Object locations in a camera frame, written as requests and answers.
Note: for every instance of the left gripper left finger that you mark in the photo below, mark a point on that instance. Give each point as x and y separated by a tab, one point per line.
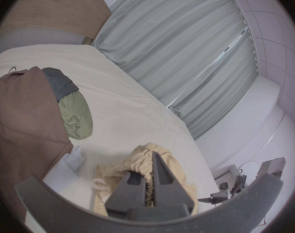
124	193

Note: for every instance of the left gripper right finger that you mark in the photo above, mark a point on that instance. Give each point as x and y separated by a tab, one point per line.
169	190

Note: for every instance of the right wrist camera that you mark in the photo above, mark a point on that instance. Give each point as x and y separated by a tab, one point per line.
224	186

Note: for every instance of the green garment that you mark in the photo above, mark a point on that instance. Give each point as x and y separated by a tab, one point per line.
75	115

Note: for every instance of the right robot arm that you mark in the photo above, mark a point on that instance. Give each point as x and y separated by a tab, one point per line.
271	166

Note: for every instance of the bed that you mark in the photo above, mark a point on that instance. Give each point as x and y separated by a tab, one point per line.
128	101

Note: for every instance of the pale blue-green curtain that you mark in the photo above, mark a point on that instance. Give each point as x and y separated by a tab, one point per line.
162	45
222	93

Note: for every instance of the dark grey garment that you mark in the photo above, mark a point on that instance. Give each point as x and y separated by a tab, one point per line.
57	81

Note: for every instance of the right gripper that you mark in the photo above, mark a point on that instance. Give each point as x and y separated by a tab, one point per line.
221	194

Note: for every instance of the brown garment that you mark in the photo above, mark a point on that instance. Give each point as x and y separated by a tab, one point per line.
23	120

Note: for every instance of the white garment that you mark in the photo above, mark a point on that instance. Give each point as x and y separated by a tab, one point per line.
73	158

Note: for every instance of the beige shorts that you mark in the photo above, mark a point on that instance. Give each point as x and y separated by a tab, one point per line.
173	169

